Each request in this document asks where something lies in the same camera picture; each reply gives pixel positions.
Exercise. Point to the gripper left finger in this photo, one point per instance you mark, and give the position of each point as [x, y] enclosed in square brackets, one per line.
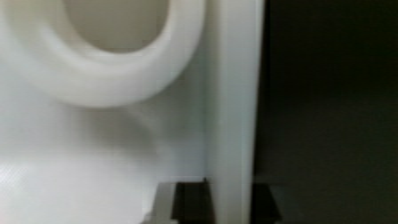
[192, 207]

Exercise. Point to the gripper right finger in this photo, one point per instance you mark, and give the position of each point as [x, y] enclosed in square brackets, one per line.
[265, 214]

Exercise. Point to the white square tabletop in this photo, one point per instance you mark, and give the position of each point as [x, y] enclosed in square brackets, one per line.
[128, 78]

